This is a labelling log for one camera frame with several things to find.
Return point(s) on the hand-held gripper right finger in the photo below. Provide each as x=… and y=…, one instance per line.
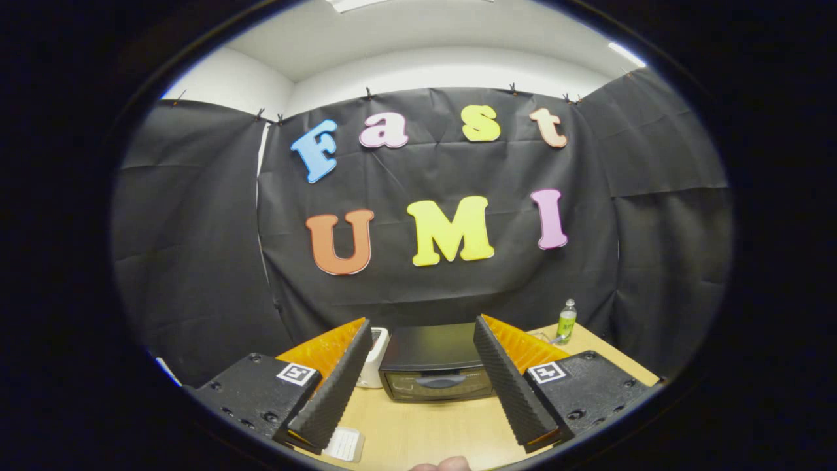
x=513, y=392

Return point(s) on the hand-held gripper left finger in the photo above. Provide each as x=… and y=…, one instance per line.
x=333, y=392

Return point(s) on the black toaster oven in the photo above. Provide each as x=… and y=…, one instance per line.
x=431, y=347

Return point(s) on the white slot toaster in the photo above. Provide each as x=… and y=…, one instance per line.
x=376, y=366

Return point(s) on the white ribbed tray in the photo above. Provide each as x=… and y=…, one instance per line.
x=343, y=445

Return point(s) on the green plastic bottle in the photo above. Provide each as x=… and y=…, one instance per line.
x=566, y=324

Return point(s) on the ceiling light panel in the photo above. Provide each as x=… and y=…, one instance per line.
x=626, y=53
x=353, y=4

